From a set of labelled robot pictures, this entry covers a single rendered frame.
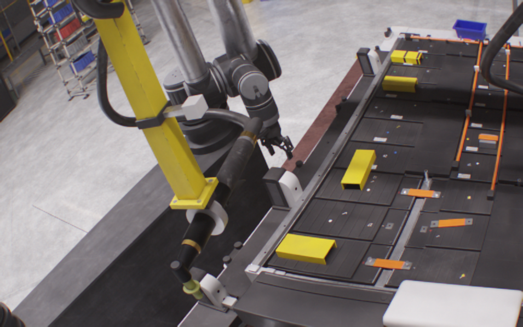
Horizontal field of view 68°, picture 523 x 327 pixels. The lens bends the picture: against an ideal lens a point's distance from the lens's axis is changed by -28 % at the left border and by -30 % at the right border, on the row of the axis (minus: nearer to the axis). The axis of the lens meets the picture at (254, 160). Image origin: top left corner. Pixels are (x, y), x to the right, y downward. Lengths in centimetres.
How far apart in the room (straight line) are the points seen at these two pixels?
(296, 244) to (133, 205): 94
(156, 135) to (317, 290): 53
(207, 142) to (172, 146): 127
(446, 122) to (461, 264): 68
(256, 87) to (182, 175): 91
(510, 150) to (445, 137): 31
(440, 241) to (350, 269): 28
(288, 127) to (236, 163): 279
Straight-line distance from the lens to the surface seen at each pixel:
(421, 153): 168
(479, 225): 140
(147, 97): 93
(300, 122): 397
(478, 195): 150
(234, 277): 169
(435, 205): 150
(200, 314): 164
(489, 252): 132
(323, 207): 160
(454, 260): 132
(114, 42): 91
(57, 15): 700
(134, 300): 218
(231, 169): 118
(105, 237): 215
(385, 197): 156
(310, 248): 145
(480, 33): 281
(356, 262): 140
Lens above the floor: 204
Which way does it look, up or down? 33 degrees down
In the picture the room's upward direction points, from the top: 24 degrees counter-clockwise
